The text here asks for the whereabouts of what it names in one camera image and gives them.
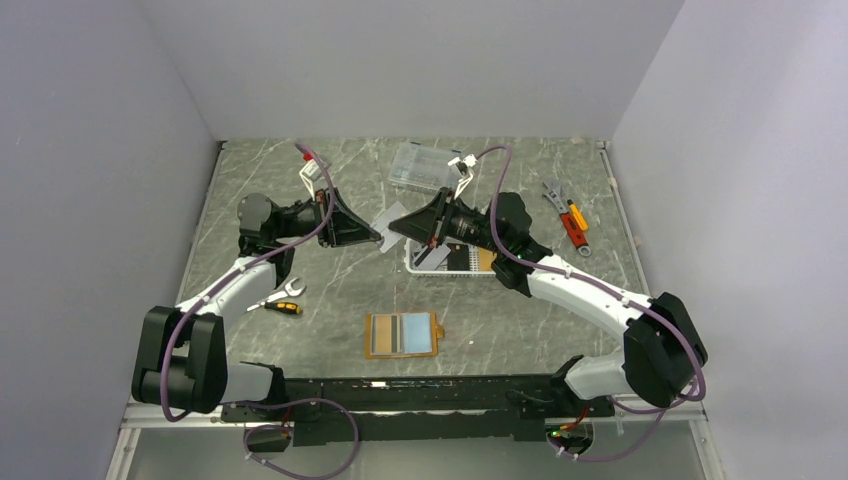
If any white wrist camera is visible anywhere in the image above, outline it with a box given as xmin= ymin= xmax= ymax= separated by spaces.
xmin=299 ymin=152 xmax=330 ymax=198
xmin=447 ymin=154 xmax=478 ymax=199

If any white plastic basket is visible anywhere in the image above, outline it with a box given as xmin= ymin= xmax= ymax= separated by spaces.
xmin=404 ymin=240 xmax=495 ymax=278

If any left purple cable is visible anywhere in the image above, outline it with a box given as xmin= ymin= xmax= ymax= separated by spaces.
xmin=158 ymin=141 xmax=362 ymax=480

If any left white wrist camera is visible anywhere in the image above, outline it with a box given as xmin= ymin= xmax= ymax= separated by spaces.
xmin=299 ymin=152 xmax=330 ymax=198

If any gold striped card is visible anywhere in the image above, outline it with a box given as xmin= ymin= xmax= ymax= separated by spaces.
xmin=369 ymin=314 xmax=403 ymax=356

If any purple cable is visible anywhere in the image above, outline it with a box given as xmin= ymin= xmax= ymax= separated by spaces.
xmin=474 ymin=145 xmax=708 ymax=464
xmin=158 ymin=141 xmax=362 ymax=480

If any yellow black handled wrench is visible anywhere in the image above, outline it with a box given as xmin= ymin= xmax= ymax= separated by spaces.
xmin=246 ymin=278 xmax=306 ymax=315

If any gold cards stack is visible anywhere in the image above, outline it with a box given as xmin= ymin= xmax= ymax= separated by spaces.
xmin=477 ymin=249 xmax=496 ymax=272

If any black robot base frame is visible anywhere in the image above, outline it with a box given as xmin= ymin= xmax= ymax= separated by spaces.
xmin=221 ymin=374 xmax=614 ymax=447

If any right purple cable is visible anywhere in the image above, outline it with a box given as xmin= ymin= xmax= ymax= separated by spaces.
xmin=474 ymin=145 xmax=708 ymax=464

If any red adjustable wrench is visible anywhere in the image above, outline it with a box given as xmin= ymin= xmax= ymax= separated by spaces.
xmin=542 ymin=180 xmax=592 ymax=257

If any clear plastic organizer box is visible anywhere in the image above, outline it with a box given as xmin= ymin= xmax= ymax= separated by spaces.
xmin=388 ymin=142 xmax=461 ymax=193

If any black VIP cards stack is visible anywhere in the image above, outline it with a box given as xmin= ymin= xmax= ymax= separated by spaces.
xmin=446 ymin=243 xmax=471 ymax=272

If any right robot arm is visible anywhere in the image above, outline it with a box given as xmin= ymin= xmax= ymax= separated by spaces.
xmin=388 ymin=188 xmax=708 ymax=415

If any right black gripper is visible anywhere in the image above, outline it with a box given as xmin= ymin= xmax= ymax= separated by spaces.
xmin=390 ymin=187 xmax=506 ymax=254

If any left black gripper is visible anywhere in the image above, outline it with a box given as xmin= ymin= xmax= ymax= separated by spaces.
xmin=273 ymin=188 xmax=381 ymax=248

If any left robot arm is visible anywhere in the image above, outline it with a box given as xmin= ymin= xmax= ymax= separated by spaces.
xmin=131 ymin=189 xmax=382 ymax=421

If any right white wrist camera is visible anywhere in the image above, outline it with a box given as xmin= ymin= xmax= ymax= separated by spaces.
xmin=447 ymin=154 xmax=478 ymax=199

